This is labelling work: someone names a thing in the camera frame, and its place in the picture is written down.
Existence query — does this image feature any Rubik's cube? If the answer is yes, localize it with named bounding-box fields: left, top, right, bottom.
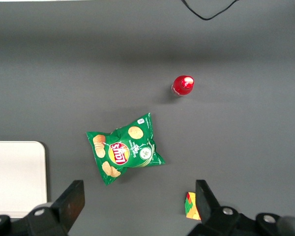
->
left=184, top=191, right=202, bottom=221

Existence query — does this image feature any red soda bottle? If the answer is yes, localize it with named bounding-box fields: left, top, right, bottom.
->
left=171, top=75, right=195, bottom=97

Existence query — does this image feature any thin black table-edge cable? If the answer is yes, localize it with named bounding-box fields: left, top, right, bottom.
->
left=180, top=0, right=240, bottom=21

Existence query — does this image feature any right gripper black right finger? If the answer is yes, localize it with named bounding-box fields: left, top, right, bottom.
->
left=196, top=179, right=241, bottom=236

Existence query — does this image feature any green Lay's chips bag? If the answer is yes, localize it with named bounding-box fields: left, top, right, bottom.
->
left=86, top=112, right=166, bottom=186

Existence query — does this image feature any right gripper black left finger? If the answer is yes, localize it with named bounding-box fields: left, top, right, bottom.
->
left=27, top=180, right=86, bottom=236

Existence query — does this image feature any beige plastic tray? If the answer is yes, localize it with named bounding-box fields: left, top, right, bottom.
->
left=0, top=141, right=48, bottom=219

